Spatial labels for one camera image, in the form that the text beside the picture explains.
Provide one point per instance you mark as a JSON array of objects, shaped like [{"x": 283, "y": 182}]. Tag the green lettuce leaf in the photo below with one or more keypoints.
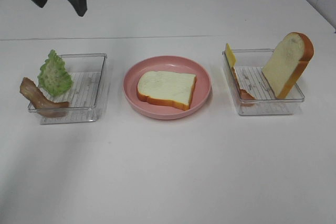
[{"x": 53, "y": 76}]

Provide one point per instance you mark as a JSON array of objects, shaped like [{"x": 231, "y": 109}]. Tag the bacon strip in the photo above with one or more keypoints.
[
  {"x": 45, "y": 107},
  {"x": 243, "y": 94}
]

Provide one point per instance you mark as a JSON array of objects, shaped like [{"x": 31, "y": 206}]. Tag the bread slice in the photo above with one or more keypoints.
[
  {"x": 167, "y": 88},
  {"x": 287, "y": 63}
]

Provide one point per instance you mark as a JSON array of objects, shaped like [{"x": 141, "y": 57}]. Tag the clear left plastic tray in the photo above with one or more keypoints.
[{"x": 87, "y": 96}]

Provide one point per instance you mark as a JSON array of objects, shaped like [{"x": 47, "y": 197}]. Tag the clear plastic tray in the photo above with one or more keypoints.
[
  {"x": 248, "y": 66},
  {"x": 87, "y": 96}
]

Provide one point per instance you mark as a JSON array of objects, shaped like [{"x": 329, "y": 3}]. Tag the pink plate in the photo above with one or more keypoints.
[{"x": 166, "y": 63}]

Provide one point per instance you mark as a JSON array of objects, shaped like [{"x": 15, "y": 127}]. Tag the yellow cheese slice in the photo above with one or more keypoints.
[{"x": 229, "y": 55}]

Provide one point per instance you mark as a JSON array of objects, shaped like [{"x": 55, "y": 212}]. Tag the clear right plastic tray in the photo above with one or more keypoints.
[{"x": 248, "y": 66}]

